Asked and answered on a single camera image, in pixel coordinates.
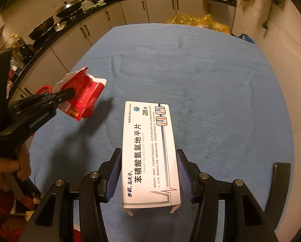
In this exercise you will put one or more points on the black frying pan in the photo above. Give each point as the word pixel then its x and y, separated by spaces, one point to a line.
pixel 43 27

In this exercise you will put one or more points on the torn red snack wrapper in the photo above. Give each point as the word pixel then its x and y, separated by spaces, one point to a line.
pixel 87 88

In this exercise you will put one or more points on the condiment bottles cluster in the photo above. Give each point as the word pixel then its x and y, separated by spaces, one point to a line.
pixel 21 56

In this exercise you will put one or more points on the red plastic mesh basket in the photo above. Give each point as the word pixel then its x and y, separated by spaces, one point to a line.
pixel 44 89

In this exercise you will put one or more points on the black wok with lid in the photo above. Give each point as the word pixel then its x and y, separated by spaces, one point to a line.
pixel 69 8

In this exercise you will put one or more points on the left hand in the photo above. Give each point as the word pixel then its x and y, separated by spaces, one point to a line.
pixel 21 166

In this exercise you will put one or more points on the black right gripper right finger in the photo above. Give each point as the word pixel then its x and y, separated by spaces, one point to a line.
pixel 189 178

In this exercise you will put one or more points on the black chair back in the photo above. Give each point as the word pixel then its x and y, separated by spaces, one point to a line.
pixel 278 192

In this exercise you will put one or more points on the white kitchen cabinets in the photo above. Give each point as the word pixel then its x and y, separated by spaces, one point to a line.
pixel 57 52

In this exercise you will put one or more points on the blue object behind table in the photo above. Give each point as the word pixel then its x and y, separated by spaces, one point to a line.
pixel 245 37

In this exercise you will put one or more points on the white medicine box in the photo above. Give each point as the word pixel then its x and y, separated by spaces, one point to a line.
pixel 149 171

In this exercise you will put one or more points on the blue table cloth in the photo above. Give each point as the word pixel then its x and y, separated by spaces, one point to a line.
pixel 228 114

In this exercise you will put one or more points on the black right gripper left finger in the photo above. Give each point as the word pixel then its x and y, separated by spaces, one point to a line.
pixel 109 172

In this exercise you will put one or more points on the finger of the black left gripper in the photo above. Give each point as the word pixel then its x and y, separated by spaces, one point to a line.
pixel 35 103

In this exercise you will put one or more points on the yellow plastic bag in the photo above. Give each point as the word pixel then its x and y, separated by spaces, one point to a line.
pixel 205 21

